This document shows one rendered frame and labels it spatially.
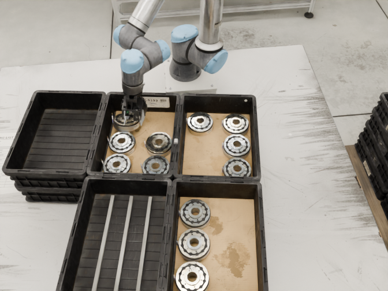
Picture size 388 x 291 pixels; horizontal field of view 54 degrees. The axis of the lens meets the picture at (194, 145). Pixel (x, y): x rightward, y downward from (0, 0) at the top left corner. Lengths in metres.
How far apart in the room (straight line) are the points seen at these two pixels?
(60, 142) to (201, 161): 0.57
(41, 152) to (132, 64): 0.56
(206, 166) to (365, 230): 0.63
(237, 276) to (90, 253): 0.48
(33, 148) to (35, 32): 2.17
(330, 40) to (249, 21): 0.71
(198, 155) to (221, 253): 0.40
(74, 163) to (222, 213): 0.59
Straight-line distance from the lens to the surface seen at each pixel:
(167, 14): 3.38
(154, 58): 1.33
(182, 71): 1.74
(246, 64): 2.02
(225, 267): 1.27
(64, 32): 3.60
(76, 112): 1.69
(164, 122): 1.57
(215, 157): 1.46
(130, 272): 1.28
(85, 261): 1.33
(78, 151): 1.55
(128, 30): 1.42
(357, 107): 2.95
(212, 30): 1.52
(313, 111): 1.85
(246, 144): 1.46
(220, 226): 1.32
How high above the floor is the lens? 2.03
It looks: 53 degrees down
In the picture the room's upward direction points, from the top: 2 degrees counter-clockwise
